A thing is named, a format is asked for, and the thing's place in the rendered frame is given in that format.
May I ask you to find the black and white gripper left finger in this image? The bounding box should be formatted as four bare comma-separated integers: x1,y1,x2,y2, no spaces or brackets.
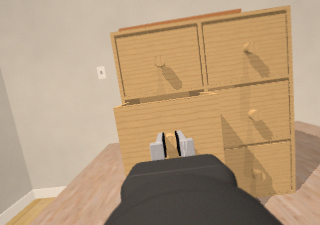
149,132,167,161

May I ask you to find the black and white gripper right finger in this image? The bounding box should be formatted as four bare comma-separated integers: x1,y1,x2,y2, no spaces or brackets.
175,130,195,157

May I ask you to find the small brown wooden chest of drawers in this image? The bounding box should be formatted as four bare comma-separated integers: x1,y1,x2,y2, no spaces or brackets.
110,5,296,198

